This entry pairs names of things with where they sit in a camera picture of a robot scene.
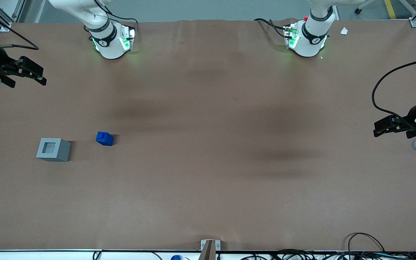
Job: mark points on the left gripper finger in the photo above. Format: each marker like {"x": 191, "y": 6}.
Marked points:
{"x": 390, "y": 126}
{"x": 414, "y": 134}

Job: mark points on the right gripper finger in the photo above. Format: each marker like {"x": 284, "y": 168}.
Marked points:
{"x": 7, "y": 81}
{"x": 33, "y": 70}

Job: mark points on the blue plastic part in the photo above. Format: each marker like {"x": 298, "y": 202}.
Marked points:
{"x": 105, "y": 139}

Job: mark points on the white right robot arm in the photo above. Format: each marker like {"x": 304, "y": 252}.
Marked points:
{"x": 108, "y": 45}

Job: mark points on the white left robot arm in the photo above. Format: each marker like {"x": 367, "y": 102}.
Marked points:
{"x": 307, "y": 45}

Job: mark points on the gray square base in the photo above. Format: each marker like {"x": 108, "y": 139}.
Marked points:
{"x": 61, "y": 151}

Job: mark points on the white paper scrap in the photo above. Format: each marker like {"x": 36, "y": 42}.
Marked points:
{"x": 344, "y": 31}

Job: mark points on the brown table cover sheet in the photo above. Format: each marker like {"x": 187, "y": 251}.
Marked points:
{"x": 208, "y": 162}

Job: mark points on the blue round cap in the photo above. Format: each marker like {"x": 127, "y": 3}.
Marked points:
{"x": 176, "y": 258}

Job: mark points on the gray metal bracket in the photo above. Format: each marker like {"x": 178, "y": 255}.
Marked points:
{"x": 218, "y": 245}

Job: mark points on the brown post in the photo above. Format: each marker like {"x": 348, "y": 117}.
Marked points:
{"x": 207, "y": 252}

